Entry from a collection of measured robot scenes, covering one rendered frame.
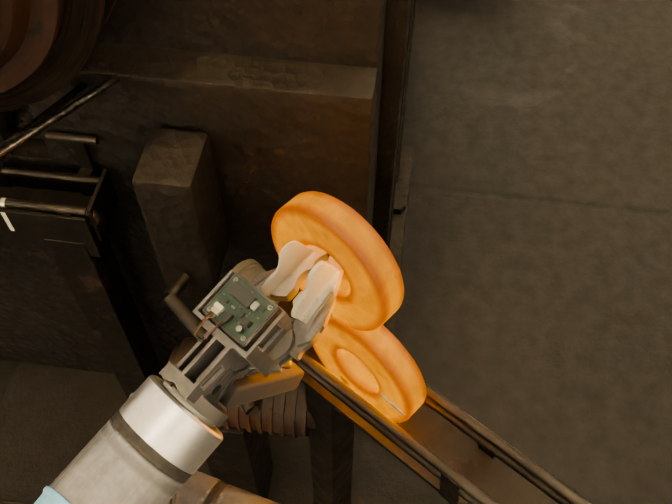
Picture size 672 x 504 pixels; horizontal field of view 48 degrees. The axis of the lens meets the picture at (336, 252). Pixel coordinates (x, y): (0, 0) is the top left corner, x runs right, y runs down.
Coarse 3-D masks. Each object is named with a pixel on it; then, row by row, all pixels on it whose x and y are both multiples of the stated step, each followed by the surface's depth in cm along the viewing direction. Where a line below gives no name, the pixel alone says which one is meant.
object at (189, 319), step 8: (176, 280) 106; (184, 280) 107; (168, 288) 106; (176, 288) 106; (184, 288) 107; (168, 296) 105; (176, 296) 105; (168, 304) 105; (176, 304) 105; (184, 304) 106; (176, 312) 105; (184, 312) 105; (184, 320) 105; (192, 320) 105; (192, 328) 105; (200, 328) 105; (256, 400) 102; (248, 408) 101; (256, 408) 101
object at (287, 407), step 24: (168, 360) 109; (240, 408) 107; (264, 408) 106; (288, 408) 106; (240, 432) 115; (264, 432) 111; (288, 432) 109; (216, 456) 124; (240, 456) 122; (264, 456) 139; (240, 480) 132; (264, 480) 142
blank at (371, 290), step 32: (320, 192) 74; (288, 224) 76; (320, 224) 71; (352, 224) 71; (352, 256) 71; (384, 256) 71; (352, 288) 75; (384, 288) 72; (352, 320) 79; (384, 320) 75
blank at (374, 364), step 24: (336, 336) 84; (360, 336) 81; (384, 336) 81; (336, 360) 89; (360, 360) 84; (384, 360) 80; (408, 360) 81; (360, 384) 90; (384, 384) 83; (408, 384) 81; (384, 408) 88; (408, 408) 83
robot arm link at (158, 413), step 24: (144, 384) 69; (120, 408) 69; (144, 408) 66; (168, 408) 66; (192, 408) 67; (144, 432) 65; (168, 432) 66; (192, 432) 66; (216, 432) 69; (168, 456) 66; (192, 456) 67
